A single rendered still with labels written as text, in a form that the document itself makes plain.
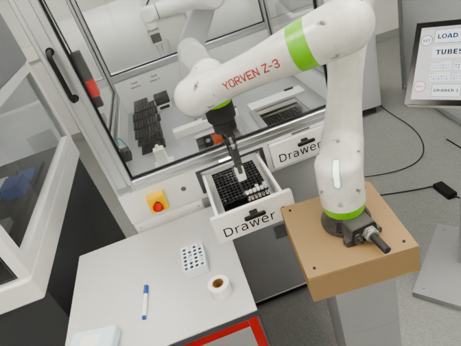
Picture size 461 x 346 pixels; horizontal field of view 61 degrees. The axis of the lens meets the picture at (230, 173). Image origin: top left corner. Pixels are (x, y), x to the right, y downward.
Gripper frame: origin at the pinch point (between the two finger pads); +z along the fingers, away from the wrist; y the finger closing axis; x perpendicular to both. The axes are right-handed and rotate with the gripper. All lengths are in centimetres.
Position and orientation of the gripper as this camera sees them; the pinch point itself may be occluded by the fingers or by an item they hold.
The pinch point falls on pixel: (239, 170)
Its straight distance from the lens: 135.5
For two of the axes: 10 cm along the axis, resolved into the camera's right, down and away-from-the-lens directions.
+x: 9.3, -3.5, 0.5
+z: 2.8, 8.0, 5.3
